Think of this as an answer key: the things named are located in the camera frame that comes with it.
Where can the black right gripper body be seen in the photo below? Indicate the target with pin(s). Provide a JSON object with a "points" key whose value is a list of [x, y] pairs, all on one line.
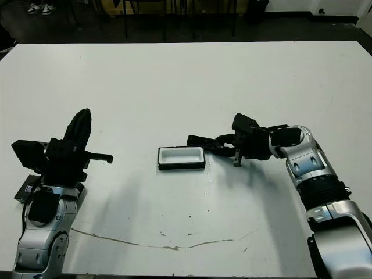
{"points": [[255, 145]]}

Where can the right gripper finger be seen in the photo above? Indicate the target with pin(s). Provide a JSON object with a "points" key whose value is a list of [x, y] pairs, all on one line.
{"points": [[228, 137], [223, 151]]}

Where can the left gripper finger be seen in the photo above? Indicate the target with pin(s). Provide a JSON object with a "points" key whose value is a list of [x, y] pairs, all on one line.
{"points": [[74, 133], [86, 130]]}

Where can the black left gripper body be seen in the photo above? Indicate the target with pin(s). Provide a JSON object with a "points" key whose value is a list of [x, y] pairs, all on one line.
{"points": [[64, 165]]}

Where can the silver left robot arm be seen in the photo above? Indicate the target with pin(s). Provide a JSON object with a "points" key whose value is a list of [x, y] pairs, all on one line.
{"points": [[43, 232]]}

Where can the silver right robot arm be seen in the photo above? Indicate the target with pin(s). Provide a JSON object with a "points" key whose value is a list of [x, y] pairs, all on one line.
{"points": [[308, 162]]}

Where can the black box base white lining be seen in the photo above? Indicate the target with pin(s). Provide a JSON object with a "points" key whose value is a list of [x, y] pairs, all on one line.
{"points": [[181, 166]]}

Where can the black sneaker white sole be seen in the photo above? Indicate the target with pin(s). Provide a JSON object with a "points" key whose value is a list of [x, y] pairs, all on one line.
{"points": [[7, 46]]}

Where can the black metal-legged chair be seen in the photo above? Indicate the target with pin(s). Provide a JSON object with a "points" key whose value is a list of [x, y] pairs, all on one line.
{"points": [[125, 23], [233, 23]]}

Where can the dark trouser leg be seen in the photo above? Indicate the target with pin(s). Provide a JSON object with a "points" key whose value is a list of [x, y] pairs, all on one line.
{"points": [[5, 33]]}

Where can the black waste bin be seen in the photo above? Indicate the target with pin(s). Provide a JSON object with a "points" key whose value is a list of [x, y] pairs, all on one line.
{"points": [[255, 11]]}

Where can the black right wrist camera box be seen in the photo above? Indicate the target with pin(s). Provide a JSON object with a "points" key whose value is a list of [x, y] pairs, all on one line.
{"points": [[244, 123]]}

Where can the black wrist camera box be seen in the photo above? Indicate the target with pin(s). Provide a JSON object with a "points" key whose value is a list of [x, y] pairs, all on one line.
{"points": [[27, 157], [244, 123]]}

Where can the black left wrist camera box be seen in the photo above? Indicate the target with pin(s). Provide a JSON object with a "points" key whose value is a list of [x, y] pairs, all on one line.
{"points": [[27, 157]]}

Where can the black round wall fitting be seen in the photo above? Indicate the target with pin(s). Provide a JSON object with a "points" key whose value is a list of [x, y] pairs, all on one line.
{"points": [[321, 11]]}

